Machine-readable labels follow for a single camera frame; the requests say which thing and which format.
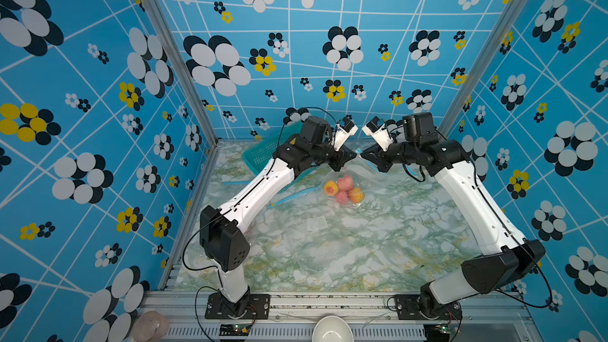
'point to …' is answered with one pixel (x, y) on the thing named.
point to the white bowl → (332, 328)
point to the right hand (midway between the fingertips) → (369, 151)
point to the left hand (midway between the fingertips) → (357, 151)
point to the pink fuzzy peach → (346, 183)
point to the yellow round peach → (331, 188)
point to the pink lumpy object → (150, 326)
